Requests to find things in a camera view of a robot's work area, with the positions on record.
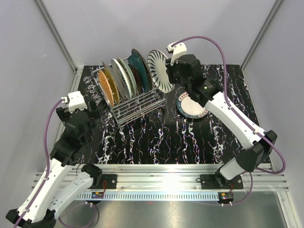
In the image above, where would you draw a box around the dark bottom plate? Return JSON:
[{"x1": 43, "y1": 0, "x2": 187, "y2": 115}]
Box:
[{"x1": 131, "y1": 48, "x2": 153, "y2": 90}]

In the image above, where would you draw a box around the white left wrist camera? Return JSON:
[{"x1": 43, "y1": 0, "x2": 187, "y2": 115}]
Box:
[{"x1": 61, "y1": 91, "x2": 87, "y2": 113}]

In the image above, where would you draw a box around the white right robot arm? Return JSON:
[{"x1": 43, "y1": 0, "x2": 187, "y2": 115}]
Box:
[{"x1": 165, "y1": 54, "x2": 277, "y2": 189}]

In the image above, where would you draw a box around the orange woven plate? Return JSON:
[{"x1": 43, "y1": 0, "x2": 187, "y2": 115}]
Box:
[{"x1": 98, "y1": 70, "x2": 114, "y2": 107}]

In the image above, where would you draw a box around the grey reindeer plate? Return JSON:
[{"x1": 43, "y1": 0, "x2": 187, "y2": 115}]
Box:
[{"x1": 102, "y1": 62, "x2": 125, "y2": 102}]

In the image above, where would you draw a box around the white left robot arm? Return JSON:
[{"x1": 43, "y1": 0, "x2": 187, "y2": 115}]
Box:
[{"x1": 6, "y1": 100, "x2": 102, "y2": 228}]

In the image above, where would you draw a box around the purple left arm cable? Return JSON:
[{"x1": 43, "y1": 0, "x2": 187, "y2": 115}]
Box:
[{"x1": 14, "y1": 98, "x2": 98, "y2": 228}]

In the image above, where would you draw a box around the white blue striped plate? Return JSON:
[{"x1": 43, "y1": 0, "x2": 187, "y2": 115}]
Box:
[{"x1": 147, "y1": 49, "x2": 174, "y2": 94}]

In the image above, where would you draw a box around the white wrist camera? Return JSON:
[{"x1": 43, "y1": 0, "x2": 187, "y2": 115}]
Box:
[
  {"x1": 61, "y1": 91, "x2": 87, "y2": 113},
  {"x1": 167, "y1": 42, "x2": 187, "y2": 66}
]

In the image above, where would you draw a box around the teal square plate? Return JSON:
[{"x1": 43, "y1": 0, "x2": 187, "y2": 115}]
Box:
[{"x1": 128, "y1": 54, "x2": 149, "y2": 93}]

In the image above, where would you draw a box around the yellow green woven plate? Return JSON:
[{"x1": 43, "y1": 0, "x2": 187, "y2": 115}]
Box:
[{"x1": 104, "y1": 68, "x2": 120, "y2": 104}]

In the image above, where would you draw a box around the white bottom plate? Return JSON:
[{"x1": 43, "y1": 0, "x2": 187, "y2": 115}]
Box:
[{"x1": 111, "y1": 58, "x2": 132, "y2": 100}]

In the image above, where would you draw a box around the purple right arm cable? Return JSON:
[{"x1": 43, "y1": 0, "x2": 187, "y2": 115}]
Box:
[{"x1": 171, "y1": 36, "x2": 287, "y2": 206}]

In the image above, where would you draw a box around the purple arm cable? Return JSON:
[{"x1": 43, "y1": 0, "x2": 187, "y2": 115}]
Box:
[
  {"x1": 14, "y1": 98, "x2": 98, "y2": 228},
  {"x1": 171, "y1": 36, "x2": 287, "y2": 206}
]

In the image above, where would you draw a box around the white green rimmed plate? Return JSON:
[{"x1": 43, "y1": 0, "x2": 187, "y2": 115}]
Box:
[{"x1": 176, "y1": 92, "x2": 208, "y2": 119}]

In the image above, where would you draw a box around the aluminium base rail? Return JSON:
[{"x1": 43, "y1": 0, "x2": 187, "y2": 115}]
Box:
[{"x1": 30, "y1": 163, "x2": 289, "y2": 202}]

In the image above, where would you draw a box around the silver wire dish rack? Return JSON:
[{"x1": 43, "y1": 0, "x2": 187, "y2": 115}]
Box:
[{"x1": 91, "y1": 58, "x2": 166, "y2": 130}]

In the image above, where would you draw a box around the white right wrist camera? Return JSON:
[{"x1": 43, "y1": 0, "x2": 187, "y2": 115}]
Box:
[{"x1": 167, "y1": 42, "x2": 187, "y2": 66}]

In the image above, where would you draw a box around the red floral plate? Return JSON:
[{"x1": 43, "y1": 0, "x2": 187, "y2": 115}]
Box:
[{"x1": 128, "y1": 64, "x2": 142, "y2": 94}]

